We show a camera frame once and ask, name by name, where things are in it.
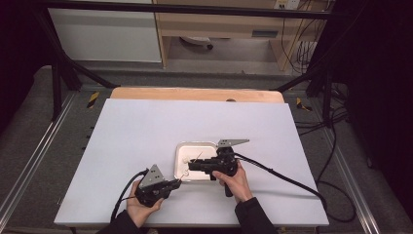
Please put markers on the white cabinet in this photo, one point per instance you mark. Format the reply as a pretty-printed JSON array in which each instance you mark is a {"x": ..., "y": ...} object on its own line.
[{"x": 104, "y": 35}]

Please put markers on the dark curtain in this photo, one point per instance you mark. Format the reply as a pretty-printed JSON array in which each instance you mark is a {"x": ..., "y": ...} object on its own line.
[
  {"x": 16, "y": 48},
  {"x": 380, "y": 81}
]

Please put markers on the person's right hand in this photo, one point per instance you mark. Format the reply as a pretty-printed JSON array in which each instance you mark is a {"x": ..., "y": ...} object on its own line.
[{"x": 235, "y": 187}]

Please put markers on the black metal frame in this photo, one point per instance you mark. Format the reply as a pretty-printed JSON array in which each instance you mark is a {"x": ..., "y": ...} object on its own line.
[{"x": 195, "y": 9}]

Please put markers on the office chair wheel base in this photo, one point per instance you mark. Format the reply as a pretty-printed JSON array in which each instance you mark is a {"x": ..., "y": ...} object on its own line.
[{"x": 196, "y": 40}]

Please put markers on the light wooden desk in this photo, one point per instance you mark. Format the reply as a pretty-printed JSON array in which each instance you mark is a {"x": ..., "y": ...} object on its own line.
[{"x": 220, "y": 26}]

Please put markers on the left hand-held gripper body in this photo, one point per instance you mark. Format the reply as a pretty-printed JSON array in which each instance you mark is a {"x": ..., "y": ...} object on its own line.
[{"x": 152, "y": 188}]

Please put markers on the thin wooden skewer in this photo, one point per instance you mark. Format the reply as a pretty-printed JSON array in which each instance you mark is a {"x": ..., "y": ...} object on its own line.
[{"x": 197, "y": 156}]

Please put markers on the light wooden table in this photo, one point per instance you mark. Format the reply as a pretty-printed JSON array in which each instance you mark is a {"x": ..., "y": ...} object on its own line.
[{"x": 195, "y": 95}]

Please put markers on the aluminium floor rail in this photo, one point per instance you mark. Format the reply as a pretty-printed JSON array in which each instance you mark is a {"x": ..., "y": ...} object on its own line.
[
  {"x": 35, "y": 156},
  {"x": 354, "y": 185}
]

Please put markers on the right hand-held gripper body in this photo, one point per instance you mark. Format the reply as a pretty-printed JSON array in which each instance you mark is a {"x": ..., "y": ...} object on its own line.
[{"x": 225, "y": 162}]

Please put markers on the white rectangular tray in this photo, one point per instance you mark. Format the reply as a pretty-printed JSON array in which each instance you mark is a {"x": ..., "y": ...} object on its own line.
[{"x": 195, "y": 162}]

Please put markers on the white power strip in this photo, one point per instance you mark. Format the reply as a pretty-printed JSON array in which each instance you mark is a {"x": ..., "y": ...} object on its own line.
[{"x": 287, "y": 4}]

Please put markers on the white marshmallow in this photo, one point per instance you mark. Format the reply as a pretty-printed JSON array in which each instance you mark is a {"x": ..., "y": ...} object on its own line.
[
  {"x": 186, "y": 172},
  {"x": 185, "y": 160}
]

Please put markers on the person's left hand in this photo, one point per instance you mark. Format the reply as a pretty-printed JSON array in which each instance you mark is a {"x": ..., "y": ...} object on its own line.
[{"x": 142, "y": 211}]

